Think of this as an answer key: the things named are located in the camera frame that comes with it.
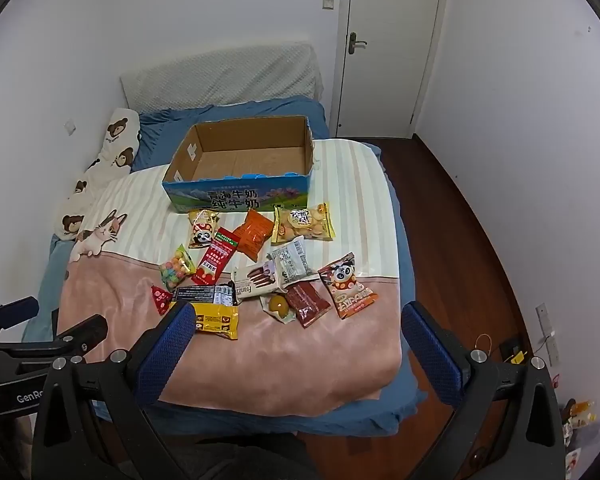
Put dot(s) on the striped pink cat blanket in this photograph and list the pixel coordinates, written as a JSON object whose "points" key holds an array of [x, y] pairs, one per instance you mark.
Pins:
{"points": [[280, 360]]}

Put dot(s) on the grey white snack packet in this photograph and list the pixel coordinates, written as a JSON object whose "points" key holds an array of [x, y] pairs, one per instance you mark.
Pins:
{"points": [[291, 260]]}

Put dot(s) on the grey padded headboard cushion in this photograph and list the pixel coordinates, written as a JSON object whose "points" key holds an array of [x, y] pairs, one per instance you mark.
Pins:
{"points": [[220, 77]]}

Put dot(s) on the white door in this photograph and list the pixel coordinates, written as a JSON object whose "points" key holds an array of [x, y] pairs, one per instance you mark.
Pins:
{"points": [[390, 45]]}

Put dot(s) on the blue pillow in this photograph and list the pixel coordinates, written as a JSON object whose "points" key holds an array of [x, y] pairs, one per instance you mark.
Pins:
{"points": [[230, 110]]}

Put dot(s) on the colourful candy ball bag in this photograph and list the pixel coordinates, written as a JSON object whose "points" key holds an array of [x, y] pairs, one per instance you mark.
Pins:
{"points": [[176, 267]]}

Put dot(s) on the blue printed cardboard box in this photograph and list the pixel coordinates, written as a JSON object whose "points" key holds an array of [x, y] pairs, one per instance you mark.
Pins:
{"points": [[235, 197]]}

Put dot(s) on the clear yellow biscuit packet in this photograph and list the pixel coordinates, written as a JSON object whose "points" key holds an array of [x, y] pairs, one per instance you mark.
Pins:
{"points": [[302, 224]]}

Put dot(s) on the white chocolate stick packet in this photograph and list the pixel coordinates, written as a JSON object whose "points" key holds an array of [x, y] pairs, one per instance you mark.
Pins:
{"points": [[255, 282]]}

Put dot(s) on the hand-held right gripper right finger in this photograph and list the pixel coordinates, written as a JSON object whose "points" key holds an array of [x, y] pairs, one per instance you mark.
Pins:
{"points": [[432, 350]]}

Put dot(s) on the orange panda snack packet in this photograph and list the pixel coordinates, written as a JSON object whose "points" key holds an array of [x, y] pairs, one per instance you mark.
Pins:
{"points": [[347, 287]]}

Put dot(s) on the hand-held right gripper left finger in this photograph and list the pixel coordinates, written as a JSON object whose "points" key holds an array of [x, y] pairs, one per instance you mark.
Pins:
{"points": [[167, 350]]}

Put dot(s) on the white light switch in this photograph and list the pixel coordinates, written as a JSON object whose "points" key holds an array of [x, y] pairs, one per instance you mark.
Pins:
{"points": [[328, 3]]}

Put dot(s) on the dark red snack packet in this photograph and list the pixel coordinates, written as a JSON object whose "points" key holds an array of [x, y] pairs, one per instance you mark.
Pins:
{"points": [[307, 304]]}

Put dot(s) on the white wall socket strip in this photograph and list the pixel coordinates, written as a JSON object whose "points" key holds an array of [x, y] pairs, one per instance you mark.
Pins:
{"points": [[548, 335]]}

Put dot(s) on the black snack packet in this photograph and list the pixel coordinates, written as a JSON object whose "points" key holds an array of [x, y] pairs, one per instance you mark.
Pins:
{"points": [[202, 294]]}

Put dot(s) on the white wall socket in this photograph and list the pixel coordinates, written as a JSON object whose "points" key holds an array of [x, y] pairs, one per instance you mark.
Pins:
{"points": [[70, 127]]}

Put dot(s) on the black floor socket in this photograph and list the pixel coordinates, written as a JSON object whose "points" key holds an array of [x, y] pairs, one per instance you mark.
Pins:
{"points": [[511, 349]]}

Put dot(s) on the long red snack packet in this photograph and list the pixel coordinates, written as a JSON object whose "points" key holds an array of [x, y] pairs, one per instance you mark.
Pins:
{"points": [[215, 257]]}

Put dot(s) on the yellow brown snack packet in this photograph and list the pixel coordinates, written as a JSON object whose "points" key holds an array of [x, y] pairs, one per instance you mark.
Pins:
{"points": [[220, 321]]}

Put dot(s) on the yellow panda snack packet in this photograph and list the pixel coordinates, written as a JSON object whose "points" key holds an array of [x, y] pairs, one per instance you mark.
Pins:
{"points": [[203, 230]]}

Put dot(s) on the small red triangular packet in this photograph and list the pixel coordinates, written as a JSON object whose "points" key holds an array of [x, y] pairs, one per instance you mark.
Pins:
{"points": [[161, 300]]}

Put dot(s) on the clear packet with yellow egg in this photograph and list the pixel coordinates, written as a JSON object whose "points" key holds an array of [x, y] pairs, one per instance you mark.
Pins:
{"points": [[276, 305]]}

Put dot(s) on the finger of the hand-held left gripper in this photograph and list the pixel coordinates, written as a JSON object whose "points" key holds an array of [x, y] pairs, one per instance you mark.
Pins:
{"points": [[87, 330], [17, 311]]}

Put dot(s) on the blue bed sheet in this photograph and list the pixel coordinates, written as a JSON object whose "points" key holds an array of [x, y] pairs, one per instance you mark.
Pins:
{"points": [[405, 260]]}

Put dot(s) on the white bear print pillow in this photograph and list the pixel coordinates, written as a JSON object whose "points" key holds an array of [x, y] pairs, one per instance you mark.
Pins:
{"points": [[112, 152]]}

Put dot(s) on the clear bag of snacks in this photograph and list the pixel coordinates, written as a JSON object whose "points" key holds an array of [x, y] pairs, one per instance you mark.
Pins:
{"points": [[577, 417]]}

